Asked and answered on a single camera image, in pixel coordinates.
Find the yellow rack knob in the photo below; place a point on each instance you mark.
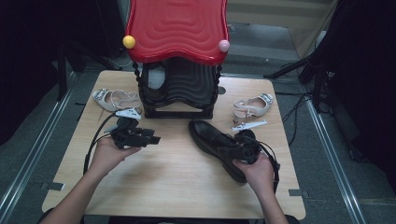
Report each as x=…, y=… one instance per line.
x=129, y=42

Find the grey tape strip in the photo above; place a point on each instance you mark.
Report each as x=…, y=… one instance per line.
x=297, y=193
x=51, y=186

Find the person's right hand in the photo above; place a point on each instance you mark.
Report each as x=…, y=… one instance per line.
x=257, y=174

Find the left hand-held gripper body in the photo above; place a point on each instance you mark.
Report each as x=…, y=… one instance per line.
x=127, y=137

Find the black leather shoe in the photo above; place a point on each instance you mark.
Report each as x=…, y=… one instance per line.
x=205, y=133

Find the round grey table grommet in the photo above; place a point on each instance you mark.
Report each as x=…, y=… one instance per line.
x=221, y=90

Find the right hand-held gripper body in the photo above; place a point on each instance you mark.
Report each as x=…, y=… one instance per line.
x=249, y=149

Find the black metal stand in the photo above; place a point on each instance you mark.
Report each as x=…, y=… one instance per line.
x=311, y=68

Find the pink rack knob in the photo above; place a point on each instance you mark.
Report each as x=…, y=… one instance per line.
x=224, y=45

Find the person's left hand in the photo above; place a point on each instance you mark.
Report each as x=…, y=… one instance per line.
x=107, y=155

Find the dark curtain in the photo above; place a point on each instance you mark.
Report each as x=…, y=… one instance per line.
x=28, y=46
x=367, y=62

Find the metal floor rail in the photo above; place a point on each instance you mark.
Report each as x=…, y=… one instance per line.
x=336, y=161
x=28, y=155

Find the red and black shoe rack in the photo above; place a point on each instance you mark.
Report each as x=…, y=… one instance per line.
x=177, y=28

